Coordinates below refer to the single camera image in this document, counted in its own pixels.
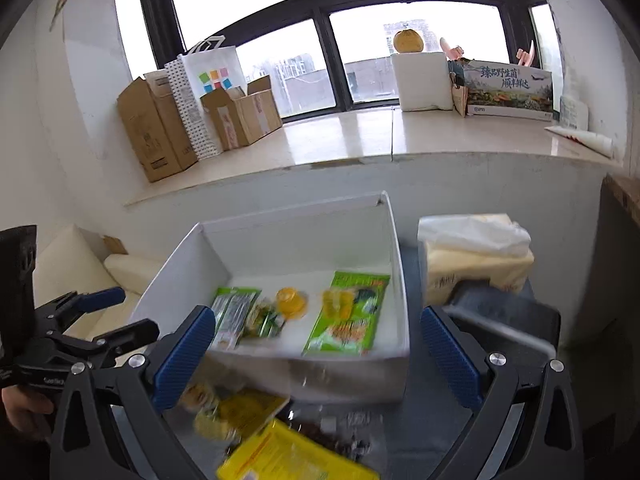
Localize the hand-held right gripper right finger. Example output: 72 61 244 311
420 305 586 480

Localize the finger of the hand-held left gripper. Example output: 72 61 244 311
52 319 161 367
32 287 126 334

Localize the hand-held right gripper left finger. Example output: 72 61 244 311
50 305 217 480

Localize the orange lid jelly cup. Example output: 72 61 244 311
182 382 219 412

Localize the long green snack packet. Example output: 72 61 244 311
209 286 262 351

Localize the yellow snack packet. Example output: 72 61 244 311
194 387 291 442
216 420 382 480

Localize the green triangular snack packet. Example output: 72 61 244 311
244 300 288 341

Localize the green cartoon snack packet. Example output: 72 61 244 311
301 271 392 356

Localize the yellow jelly cup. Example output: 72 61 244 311
276 287 308 318

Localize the dark green gold packet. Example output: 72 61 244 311
289 405 372 461

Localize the white storage box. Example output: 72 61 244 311
129 191 411 403

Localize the person's left hand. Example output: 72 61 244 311
0 387 56 442

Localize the cream sofa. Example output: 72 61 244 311
32 225 166 341

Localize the tissue pack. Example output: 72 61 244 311
417 213 535 307

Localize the large cardboard box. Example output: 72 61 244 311
116 71 198 183

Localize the small pink-label cardboard box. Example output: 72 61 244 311
201 87 251 152

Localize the dotted paper bag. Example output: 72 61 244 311
165 36 248 161

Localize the brown speckled shelf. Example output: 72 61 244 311
602 174 640 231

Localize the stone windowsill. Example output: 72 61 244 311
122 107 623 206

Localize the open small cardboard box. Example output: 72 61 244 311
232 76 283 146

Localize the white tube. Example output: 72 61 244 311
544 125 613 158

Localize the small brown paper bag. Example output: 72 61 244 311
448 60 468 118

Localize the printed landscape carton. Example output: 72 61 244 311
462 60 555 121

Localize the white packet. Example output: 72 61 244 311
559 96 590 130

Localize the white foam box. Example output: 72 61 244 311
391 51 455 112

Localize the yellow pomelo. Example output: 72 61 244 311
393 30 425 54

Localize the black window frame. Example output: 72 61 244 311
135 0 563 126

